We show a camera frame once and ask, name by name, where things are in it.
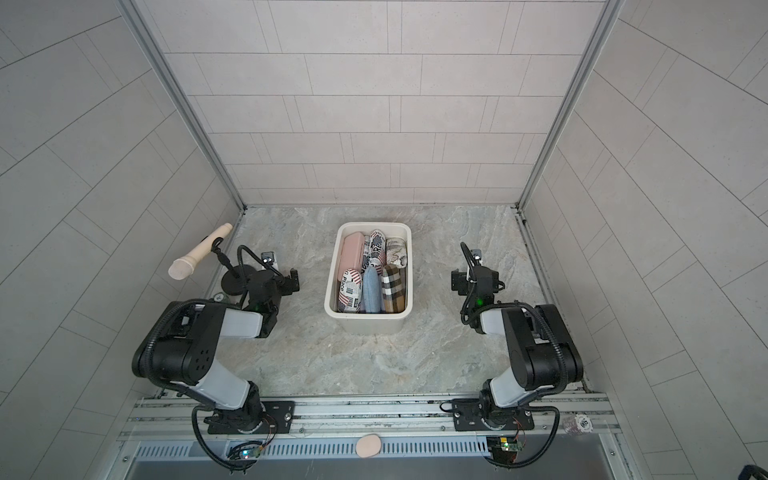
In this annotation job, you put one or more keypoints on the newspaper case front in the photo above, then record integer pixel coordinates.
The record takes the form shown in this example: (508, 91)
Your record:
(374, 252)

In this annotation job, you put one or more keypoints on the magazine print glasses case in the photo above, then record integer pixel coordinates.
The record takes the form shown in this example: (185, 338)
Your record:
(349, 299)

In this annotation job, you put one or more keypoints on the left circuit board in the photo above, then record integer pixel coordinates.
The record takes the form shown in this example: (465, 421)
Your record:
(247, 451)

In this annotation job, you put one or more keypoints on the pink oval tag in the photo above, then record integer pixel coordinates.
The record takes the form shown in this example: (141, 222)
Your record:
(368, 446)

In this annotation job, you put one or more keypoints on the light blue glasses case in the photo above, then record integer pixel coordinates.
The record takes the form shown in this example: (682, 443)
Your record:
(372, 291)

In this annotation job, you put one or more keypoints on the beige microphone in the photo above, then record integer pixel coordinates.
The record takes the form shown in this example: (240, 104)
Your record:
(185, 266)

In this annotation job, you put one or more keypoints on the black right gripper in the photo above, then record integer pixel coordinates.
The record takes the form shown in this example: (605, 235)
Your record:
(465, 281)

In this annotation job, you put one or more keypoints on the plaid glasses case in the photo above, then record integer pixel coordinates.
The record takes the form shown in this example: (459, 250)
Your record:
(393, 290)

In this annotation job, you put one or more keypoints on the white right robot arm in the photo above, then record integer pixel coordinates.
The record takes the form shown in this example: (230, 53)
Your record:
(543, 358)

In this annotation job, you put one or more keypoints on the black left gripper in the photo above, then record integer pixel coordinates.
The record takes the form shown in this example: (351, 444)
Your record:
(286, 283)

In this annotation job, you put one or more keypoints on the small round sticker tag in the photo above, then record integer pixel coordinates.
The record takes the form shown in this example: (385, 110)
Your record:
(578, 425)

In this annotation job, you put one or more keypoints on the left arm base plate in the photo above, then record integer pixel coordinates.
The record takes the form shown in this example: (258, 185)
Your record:
(271, 417)

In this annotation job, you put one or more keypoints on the map print glasses case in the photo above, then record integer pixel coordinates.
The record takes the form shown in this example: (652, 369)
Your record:
(396, 252)

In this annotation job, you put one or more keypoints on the cream plastic storage box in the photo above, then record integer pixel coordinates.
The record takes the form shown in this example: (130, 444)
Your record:
(365, 323)

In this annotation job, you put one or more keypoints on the black microphone stand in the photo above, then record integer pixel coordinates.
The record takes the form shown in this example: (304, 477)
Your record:
(235, 280)

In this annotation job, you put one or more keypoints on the aluminium rail frame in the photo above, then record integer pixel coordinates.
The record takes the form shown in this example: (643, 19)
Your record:
(422, 415)

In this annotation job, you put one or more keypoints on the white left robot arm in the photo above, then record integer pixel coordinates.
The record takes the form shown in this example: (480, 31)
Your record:
(179, 352)

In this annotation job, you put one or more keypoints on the right circuit board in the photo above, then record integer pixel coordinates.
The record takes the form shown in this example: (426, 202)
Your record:
(504, 446)

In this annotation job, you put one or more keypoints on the circuit board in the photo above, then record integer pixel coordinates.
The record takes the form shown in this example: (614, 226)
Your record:
(247, 451)
(504, 446)

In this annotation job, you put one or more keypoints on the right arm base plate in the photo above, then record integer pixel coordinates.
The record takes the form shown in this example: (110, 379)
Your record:
(480, 415)

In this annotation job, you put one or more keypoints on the pink case front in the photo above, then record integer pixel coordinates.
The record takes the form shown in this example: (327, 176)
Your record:
(351, 253)

